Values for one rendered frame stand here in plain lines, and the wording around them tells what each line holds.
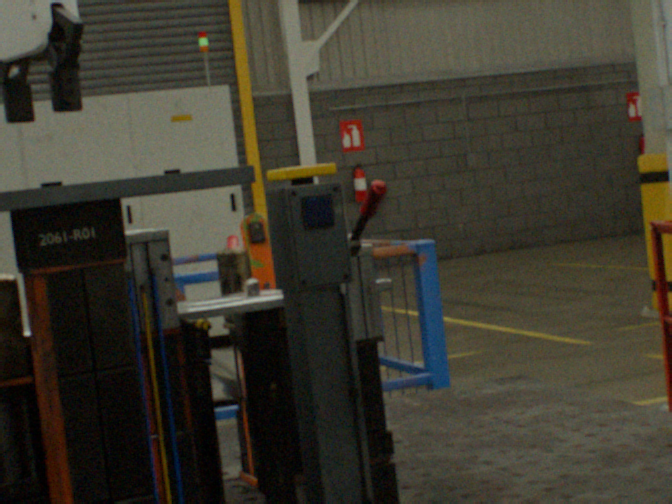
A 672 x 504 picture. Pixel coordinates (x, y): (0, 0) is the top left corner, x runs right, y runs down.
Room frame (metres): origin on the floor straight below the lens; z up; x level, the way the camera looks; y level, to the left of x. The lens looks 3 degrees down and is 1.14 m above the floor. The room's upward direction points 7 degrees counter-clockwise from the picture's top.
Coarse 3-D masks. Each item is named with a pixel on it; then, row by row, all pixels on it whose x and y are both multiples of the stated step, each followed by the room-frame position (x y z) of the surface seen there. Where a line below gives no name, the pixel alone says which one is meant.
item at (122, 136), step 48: (96, 96) 9.38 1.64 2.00; (144, 96) 9.48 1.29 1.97; (192, 96) 9.59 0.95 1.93; (0, 144) 9.15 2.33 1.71; (48, 144) 9.25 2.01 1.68; (96, 144) 9.36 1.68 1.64; (144, 144) 9.47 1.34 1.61; (192, 144) 9.58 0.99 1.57; (192, 192) 9.56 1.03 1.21; (240, 192) 9.69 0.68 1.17; (0, 240) 9.12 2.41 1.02; (192, 240) 9.55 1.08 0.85; (240, 240) 9.66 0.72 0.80; (192, 288) 9.54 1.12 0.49
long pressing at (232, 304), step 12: (384, 288) 1.67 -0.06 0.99; (192, 300) 1.74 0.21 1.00; (204, 300) 1.72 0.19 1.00; (216, 300) 1.70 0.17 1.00; (228, 300) 1.70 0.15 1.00; (240, 300) 1.60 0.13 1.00; (252, 300) 1.60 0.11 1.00; (264, 300) 1.61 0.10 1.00; (276, 300) 1.61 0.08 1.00; (180, 312) 1.56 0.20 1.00; (192, 312) 1.57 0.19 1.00; (204, 312) 1.57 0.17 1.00; (216, 312) 1.58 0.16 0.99; (228, 312) 1.59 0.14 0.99; (240, 312) 1.59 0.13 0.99
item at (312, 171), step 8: (288, 168) 1.34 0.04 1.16; (296, 168) 1.34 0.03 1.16; (304, 168) 1.34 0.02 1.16; (312, 168) 1.35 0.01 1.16; (320, 168) 1.35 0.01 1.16; (328, 168) 1.35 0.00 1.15; (272, 176) 1.37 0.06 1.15; (280, 176) 1.35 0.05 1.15; (288, 176) 1.34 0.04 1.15; (296, 176) 1.34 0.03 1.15; (304, 176) 1.34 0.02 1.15; (312, 176) 1.35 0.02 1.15; (296, 184) 1.36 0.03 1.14; (304, 184) 1.36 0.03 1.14
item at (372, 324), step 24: (360, 264) 1.53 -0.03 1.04; (360, 288) 1.54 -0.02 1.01; (360, 312) 1.53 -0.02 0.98; (360, 336) 1.53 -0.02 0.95; (360, 360) 1.54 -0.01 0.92; (360, 384) 1.54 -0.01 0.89; (384, 408) 1.55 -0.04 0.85; (384, 432) 1.54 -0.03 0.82; (384, 456) 1.56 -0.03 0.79; (384, 480) 1.54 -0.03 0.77
